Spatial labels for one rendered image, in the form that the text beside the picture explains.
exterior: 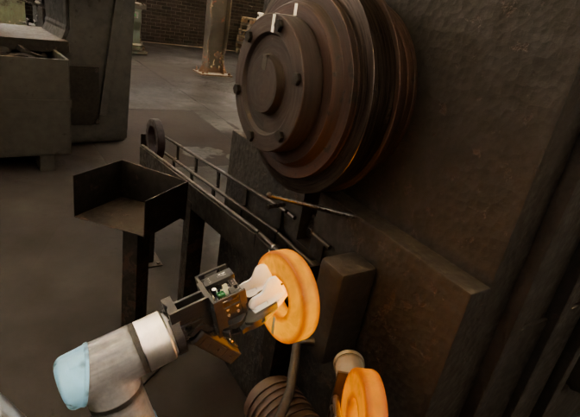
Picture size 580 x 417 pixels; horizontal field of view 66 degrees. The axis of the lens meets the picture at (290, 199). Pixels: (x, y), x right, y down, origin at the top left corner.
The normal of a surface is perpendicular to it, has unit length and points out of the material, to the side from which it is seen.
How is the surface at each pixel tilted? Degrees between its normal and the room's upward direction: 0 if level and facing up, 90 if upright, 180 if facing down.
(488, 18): 90
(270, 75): 90
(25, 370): 0
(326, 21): 41
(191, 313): 91
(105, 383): 74
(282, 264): 90
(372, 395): 16
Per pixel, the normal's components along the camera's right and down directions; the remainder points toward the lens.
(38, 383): 0.16, -0.90
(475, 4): -0.83, 0.08
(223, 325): 0.53, 0.43
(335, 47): 0.09, -0.13
